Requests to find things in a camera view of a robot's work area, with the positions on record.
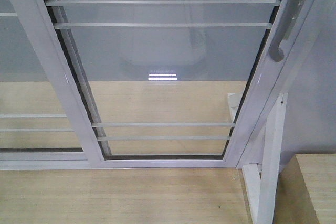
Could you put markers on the white wooden support brace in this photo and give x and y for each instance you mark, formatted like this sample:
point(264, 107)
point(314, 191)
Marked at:
point(261, 180)

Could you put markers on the light wooden base platform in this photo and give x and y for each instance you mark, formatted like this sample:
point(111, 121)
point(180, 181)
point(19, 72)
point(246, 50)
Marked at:
point(45, 173)

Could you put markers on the grey door pull handle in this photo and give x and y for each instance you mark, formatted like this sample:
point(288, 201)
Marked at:
point(282, 21)

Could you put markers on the white door frame post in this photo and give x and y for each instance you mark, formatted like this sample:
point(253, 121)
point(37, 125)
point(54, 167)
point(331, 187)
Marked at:
point(269, 79)

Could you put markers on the white fixed glass door panel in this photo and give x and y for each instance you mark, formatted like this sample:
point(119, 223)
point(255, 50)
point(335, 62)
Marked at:
point(26, 77)

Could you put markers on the door lock plate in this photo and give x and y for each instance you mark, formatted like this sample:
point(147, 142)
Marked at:
point(292, 23)

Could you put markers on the white framed sliding glass door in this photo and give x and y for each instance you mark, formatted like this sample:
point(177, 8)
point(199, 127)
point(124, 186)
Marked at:
point(80, 41)

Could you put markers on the light wooden box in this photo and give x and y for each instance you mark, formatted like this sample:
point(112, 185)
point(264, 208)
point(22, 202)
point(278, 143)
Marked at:
point(306, 191)

